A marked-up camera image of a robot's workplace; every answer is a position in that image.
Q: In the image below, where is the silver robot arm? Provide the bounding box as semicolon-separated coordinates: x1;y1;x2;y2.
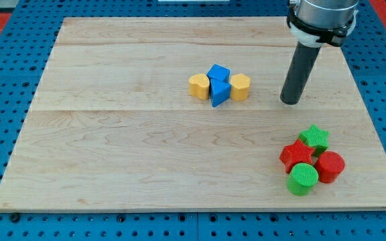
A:
286;0;359;48

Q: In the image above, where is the yellow heart block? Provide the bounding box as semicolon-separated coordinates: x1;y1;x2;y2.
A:
188;74;210;100

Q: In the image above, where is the blue triangle block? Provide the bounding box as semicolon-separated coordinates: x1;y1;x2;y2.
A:
210;79;231;107

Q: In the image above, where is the blue cube block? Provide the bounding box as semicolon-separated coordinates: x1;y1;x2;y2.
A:
206;64;231;83

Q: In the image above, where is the yellow hexagon block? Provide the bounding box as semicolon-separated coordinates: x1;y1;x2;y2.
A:
230;74;251;101

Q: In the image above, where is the wooden board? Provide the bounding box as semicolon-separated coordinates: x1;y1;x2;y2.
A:
0;17;386;213

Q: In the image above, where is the red star block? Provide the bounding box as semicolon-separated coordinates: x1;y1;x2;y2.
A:
279;139;315;173

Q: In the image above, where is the green star block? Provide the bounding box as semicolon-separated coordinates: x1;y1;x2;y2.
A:
298;124;330;157

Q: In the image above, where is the green cylinder block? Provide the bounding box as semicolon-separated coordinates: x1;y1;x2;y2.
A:
286;163;319;196

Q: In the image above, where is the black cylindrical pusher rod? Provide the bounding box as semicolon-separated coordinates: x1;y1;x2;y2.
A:
280;42;320;105

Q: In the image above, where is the red cylinder block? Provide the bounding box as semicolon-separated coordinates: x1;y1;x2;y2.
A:
314;151;345;183

